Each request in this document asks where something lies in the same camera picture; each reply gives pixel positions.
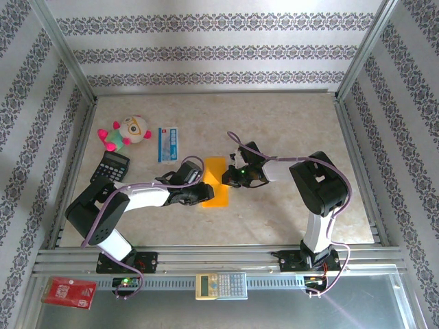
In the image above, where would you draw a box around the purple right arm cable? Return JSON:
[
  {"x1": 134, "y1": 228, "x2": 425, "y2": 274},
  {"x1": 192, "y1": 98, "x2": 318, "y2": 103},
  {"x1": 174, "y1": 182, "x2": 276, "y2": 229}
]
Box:
[{"x1": 226, "y1": 131, "x2": 353, "y2": 297}]

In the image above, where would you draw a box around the grey metal panel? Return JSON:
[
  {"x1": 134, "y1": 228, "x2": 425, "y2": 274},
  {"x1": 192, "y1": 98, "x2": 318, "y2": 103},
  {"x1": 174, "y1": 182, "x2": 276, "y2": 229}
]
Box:
[{"x1": 32, "y1": 263, "x2": 418, "y2": 329}]

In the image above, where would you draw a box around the red card box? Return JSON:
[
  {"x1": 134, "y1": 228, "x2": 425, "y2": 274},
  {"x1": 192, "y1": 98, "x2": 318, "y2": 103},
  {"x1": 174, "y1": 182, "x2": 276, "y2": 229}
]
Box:
[{"x1": 40, "y1": 276, "x2": 97, "y2": 310}]

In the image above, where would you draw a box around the blue white packet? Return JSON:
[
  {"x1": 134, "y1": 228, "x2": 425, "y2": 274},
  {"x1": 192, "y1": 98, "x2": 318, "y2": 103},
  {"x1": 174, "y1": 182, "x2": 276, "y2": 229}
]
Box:
[{"x1": 156, "y1": 125, "x2": 180, "y2": 165}]

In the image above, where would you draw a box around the aluminium frame post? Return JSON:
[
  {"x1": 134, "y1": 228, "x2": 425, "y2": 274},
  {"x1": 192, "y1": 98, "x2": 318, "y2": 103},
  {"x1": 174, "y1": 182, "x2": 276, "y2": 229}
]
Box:
[
  {"x1": 29, "y1": 0, "x2": 99, "y2": 103},
  {"x1": 337, "y1": 0, "x2": 401, "y2": 101}
]

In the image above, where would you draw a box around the white pink plush toy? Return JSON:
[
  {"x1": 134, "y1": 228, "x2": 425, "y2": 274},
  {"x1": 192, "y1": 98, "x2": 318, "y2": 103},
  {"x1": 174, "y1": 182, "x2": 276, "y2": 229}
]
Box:
[{"x1": 97, "y1": 114, "x2": 153, "y2": 154}]

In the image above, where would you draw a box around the aluminium mounting rail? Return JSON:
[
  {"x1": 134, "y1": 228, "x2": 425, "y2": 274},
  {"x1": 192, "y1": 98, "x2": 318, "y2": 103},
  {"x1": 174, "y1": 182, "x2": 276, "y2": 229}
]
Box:
[{"x1": 32, "y1": 245, "x2": 407, "y2": 275}]

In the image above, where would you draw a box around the black desk calculator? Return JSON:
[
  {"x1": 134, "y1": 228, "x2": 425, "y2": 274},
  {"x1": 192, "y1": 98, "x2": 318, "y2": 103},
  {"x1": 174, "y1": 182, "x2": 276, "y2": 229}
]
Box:
[{"x1": 89, "y1": 150, "x2": 131, "y2": 184}]

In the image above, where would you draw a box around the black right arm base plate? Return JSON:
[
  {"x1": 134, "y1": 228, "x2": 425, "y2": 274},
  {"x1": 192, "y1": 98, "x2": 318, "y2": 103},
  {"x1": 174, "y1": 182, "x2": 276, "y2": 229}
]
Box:
[{"x1": 278, "y1": 249, "x2": 342, "y2": 273}]

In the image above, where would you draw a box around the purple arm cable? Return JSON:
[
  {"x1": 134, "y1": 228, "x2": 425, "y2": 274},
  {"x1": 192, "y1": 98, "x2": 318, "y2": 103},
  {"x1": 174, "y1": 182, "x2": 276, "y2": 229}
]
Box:
[
  {"x1": 80, "y1": 156, "x2": 206, "y2": 301},
  {"x1": 226, "y1": 131, "x2": 353, "y2": 297}
]

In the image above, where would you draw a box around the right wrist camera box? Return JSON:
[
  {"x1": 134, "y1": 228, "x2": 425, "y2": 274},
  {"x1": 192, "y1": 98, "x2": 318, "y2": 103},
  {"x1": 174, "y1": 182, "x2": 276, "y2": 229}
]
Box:
[{"x1": 230, "y1": 147, "x2": 248, "y2": 165}]

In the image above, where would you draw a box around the slotted grey cable duct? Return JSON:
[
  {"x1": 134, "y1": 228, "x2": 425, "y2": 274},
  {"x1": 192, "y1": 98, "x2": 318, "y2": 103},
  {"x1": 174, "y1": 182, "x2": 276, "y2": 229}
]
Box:
[{"x1": 95, "y1": 276, "x2": 309, "y2": 291}]

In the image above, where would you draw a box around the small controller board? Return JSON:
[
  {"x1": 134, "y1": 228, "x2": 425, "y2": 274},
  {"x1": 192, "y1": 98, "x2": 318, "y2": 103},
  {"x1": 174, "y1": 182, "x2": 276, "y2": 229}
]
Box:
[
  {"x1": 112, "y1": 276, "x2": 142, "y2": 289},
  {"x1": 304, "y1": 275, "x2": 327, "y2": 288}
]

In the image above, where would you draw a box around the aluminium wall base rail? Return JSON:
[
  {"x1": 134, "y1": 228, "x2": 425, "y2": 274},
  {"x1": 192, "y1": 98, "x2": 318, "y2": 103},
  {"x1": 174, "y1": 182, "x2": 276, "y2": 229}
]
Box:
[{"x1": 93, "y1": 88, "x2": 339, "y2": 99}]

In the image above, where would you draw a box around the aluminium side rail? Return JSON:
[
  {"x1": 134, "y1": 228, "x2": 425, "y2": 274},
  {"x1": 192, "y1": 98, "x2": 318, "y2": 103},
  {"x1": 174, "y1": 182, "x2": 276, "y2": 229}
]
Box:
[
  {"x1": 46, "y1": 97, "x2": 99, "y2": 249},
  {"x1": 334, "y1": 95, "x2": 391, "y2": 247}
]

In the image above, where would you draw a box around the beige scientific calculator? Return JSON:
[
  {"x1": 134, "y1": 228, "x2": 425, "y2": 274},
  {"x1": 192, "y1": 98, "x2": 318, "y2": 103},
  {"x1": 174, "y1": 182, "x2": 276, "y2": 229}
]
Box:
[{"x1": 195, "y1": 271, "x2": 248, "y2": 302}]

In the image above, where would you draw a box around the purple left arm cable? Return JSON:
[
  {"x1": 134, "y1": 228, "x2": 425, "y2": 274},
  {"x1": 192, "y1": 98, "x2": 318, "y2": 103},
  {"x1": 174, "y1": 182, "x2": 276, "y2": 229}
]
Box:
[{"x1": 80, "y1": 156, "x2": 206, "y2": 301}]

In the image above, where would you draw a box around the orange paper sheet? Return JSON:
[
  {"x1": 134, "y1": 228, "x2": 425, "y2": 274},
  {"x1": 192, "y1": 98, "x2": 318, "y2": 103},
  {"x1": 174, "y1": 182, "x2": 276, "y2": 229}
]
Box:
[{"x1": 201, "y1": 156, "x2": 230, "y2": 209}]

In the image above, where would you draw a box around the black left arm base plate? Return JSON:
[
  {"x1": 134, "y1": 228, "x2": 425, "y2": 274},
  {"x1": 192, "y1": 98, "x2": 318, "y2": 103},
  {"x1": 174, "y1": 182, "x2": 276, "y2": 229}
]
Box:
[{"x1": 95, "y1": 251, "x2": 159, "y2": 274}]

